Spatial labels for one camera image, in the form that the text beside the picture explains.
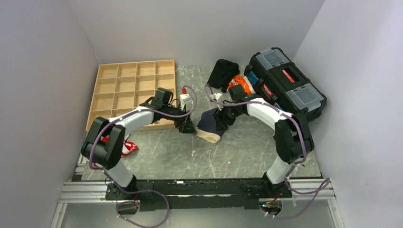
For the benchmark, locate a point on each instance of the orange white garment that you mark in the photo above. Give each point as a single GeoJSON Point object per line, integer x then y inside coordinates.
{"type": "Point", "coordinates": [244, 82]}

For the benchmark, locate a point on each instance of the red white garment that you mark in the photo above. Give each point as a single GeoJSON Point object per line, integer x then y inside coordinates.
{"type": "Point", "coordinates": [128, 147]}

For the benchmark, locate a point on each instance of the aluminium frame rail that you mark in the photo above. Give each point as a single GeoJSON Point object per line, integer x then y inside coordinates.
{"type": "Point", "coordinates": [95, 191]}

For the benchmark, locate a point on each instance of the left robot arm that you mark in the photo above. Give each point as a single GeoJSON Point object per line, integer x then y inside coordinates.
{"type": "Point", "coordinates": [108, 155]}

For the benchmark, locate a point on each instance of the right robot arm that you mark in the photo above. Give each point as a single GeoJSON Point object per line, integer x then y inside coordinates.
{"type": "Point", "coordinates": [293, 138]}

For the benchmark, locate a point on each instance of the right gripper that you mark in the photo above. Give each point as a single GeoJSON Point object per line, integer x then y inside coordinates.
{"type": "Point", "coordinates": [222, 120]}

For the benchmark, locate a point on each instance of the wooden compartment tray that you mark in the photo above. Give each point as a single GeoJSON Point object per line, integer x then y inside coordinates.
{"type": "Point", "coordinates": [121, 87]}

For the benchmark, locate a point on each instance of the navy underwear beige waistband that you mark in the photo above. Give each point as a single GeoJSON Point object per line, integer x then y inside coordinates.
{"type": "Point", "coordinates": [213, 124]}

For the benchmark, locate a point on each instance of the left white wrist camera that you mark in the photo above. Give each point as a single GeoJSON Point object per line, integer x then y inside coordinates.
{"type": "Point", "coordinates": [186, 101]}

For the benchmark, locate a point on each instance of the black garment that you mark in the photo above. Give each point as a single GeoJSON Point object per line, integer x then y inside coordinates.
{"type": "Point", "coordinates": [223, 72]}

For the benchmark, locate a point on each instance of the blue item by toolbox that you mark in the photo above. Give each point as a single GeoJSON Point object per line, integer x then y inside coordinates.
{"type": "Point", "coordinates": [252, 78]}

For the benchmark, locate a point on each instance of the black toolbox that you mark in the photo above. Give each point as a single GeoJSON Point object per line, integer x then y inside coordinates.
{"type": "Point", "coordinates": [283, 85]}

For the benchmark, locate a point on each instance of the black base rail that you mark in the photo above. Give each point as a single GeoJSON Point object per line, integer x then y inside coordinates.
{"type": "Point", "coordinates": [246, 193]}

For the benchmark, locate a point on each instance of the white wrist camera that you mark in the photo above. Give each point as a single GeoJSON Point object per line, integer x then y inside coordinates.
{"type": "Point", "coordinates": [186, 101]}
{"type": "Point", "coordinates": [217, 97]}

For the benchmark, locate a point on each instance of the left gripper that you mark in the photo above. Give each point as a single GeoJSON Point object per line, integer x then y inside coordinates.
{"type": "Point", "coordinates": [185, 125]}

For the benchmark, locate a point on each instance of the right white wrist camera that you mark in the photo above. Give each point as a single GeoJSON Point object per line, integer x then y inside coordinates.
{"type": "Point", "coordinates": [217, 97]}

